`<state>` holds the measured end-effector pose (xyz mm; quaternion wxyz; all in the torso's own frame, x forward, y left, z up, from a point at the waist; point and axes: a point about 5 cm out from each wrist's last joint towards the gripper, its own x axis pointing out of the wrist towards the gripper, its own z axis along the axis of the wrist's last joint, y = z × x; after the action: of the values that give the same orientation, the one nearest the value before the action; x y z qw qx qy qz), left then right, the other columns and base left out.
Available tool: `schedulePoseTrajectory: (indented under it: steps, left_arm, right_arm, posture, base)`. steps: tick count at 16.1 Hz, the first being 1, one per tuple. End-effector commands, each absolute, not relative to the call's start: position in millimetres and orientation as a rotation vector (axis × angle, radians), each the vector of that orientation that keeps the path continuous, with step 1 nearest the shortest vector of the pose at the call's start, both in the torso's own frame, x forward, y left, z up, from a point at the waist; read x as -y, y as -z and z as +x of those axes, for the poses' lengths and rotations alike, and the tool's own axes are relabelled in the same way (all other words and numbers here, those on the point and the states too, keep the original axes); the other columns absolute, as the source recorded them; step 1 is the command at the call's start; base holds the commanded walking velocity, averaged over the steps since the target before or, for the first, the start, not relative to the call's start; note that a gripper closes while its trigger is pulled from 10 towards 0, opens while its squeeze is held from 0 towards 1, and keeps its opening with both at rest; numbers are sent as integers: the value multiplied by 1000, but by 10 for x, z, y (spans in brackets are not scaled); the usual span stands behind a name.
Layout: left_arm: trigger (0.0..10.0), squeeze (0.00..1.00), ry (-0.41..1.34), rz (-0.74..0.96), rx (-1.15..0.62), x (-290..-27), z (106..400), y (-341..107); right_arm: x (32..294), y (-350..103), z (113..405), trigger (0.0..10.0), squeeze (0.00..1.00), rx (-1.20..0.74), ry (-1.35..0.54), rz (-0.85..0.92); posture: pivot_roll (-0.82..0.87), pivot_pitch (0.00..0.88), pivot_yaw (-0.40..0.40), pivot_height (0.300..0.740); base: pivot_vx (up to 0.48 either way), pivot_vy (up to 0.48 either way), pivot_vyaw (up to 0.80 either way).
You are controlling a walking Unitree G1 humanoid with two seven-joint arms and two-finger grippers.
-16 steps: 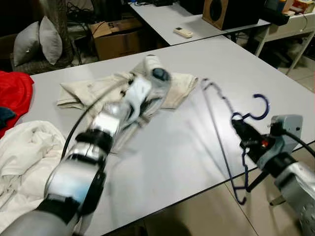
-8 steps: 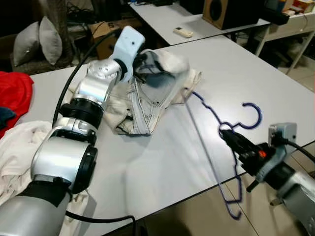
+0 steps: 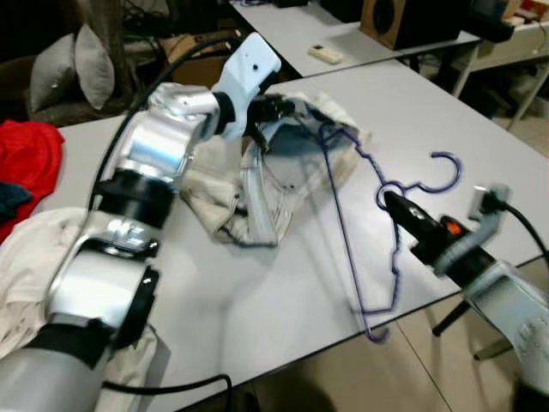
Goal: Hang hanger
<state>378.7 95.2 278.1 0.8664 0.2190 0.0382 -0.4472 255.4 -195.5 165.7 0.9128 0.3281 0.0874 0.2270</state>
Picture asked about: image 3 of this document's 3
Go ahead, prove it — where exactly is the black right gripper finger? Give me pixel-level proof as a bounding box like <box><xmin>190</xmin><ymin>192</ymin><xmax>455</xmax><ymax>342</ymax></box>
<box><xmin>387</xmin><ymin>191</ymin><xmax>443</xmax><ymax>235</ymax></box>
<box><xmin>383</xmin><ymin>195</ymin><xmax>431</xmax><ymax>249</ymax></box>

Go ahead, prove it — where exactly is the purple plastic hanger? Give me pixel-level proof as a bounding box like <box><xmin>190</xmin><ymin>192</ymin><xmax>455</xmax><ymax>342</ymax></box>
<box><xmin>317</xmin><ymin>120</ymin><xmax>465</xmax><ymax>345</ymax></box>

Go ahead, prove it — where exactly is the white remote control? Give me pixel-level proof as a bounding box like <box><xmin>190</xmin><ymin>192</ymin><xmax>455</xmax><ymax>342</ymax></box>
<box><xmin>307</xmin><ymin>45</ymin><xmax>346</xmax><ymax>66</ymax></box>

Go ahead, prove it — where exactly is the brown cardboard box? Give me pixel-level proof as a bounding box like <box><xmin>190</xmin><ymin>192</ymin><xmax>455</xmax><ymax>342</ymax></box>
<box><xmin>159</xmin><ymin>33</ymin><xmax>228</xmax><ymax>88</ymax></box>

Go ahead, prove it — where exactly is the cream garment with dark trim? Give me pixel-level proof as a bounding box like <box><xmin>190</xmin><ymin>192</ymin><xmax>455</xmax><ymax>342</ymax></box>
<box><xmin>182</xmin><ymin>90</ymin><xmax>371</xmax><ymax>251</ymax></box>

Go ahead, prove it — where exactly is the wooden loudspeaker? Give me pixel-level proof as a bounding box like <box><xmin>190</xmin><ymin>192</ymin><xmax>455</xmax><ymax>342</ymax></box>
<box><xmin>360</xmin><ymin>0</ymin><xmax>471</xmax><ymax>51</ymax></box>

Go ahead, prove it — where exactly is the grey pillow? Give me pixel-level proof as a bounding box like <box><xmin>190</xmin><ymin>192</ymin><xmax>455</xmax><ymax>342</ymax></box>
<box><xmin>75</xmin><ymin>24</ymin><xmax>116</xmax><ymax>111</ymax></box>
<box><xmin>30</xmin><ymin>33</ymin><xmax>79</xmax><ymax>113</ymax></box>

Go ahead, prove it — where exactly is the black device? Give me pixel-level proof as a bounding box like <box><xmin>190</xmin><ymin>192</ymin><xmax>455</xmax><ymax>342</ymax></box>
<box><xmin>468</xmin><ymin>0</ymin><xmax>516</xmax><ymax>45</ymax></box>

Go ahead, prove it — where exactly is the large white garment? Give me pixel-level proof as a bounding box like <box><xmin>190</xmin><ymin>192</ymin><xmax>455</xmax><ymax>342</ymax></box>
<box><xmin>0</xmin><ymin>208</ymin><xmax>160</xmax><ymax>412</ymax></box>

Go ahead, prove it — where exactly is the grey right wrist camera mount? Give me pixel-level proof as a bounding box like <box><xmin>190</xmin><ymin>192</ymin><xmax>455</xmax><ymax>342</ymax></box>
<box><xmin>433</xmin><ymin>184</ymin><xmax>513</xmax><ymax>277</ymax></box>

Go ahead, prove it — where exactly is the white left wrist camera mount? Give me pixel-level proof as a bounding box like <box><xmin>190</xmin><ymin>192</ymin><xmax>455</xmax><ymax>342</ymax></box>
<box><xmin>210</xmin><ymin>33</ymin><xmax>282</xmax><ymax>141</ymax></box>

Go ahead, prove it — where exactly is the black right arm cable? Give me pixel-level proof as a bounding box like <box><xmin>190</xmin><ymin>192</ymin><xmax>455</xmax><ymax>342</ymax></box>
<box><xmin>491</xmin><ymin>196</ymin><xmax>549</xmax><ymax>260</ymax></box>

